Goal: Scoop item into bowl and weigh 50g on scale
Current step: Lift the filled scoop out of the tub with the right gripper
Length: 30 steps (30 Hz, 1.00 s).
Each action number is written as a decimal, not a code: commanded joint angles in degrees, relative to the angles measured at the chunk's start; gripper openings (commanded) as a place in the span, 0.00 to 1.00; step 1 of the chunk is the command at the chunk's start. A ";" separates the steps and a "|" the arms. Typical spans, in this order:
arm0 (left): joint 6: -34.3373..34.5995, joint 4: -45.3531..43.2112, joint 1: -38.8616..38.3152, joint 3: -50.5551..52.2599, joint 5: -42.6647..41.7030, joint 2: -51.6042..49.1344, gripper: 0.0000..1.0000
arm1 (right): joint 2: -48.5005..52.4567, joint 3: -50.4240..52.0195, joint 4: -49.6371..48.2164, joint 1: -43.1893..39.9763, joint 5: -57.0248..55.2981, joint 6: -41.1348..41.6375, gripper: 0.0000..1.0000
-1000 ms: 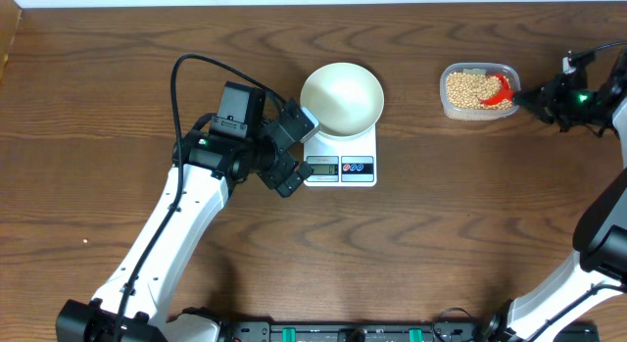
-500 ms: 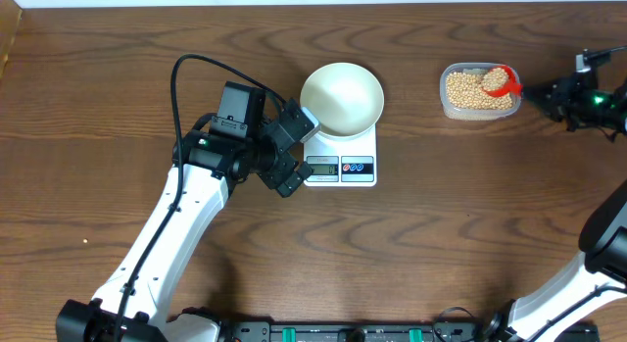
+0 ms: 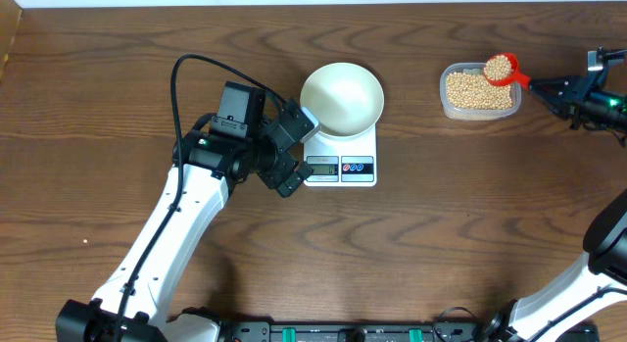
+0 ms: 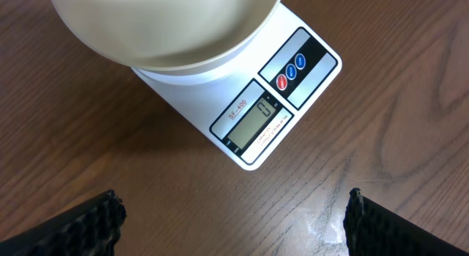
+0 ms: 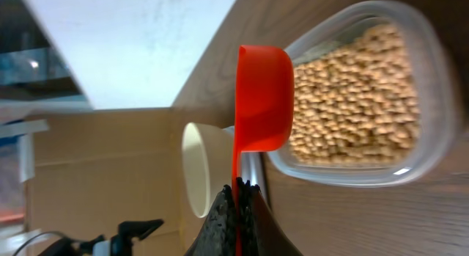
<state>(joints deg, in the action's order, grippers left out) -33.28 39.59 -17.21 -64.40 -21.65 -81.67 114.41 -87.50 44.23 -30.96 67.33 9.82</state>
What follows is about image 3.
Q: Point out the white round bowl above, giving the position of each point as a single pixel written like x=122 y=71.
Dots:
x=347 y=99

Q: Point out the soybeans in scoop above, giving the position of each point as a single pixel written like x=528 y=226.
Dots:
x=498 y=68

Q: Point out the white digital kitchen scale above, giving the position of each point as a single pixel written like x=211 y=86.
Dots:
x=342 y=161

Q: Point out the yellow soybeans pile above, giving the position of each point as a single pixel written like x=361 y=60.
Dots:
x=473 y=91

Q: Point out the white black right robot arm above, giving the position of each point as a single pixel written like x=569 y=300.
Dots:
x=597 y=279

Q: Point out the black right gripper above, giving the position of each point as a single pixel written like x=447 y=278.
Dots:
x=578 y=89

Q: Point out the clear plastic container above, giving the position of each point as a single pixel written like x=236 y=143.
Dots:
x=455 y=113

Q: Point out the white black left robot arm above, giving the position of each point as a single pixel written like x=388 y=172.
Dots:
x=133 y=305

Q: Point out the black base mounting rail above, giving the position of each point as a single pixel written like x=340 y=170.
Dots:
x=261 y=331

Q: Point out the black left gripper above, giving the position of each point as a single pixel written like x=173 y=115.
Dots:
x=274 y=174

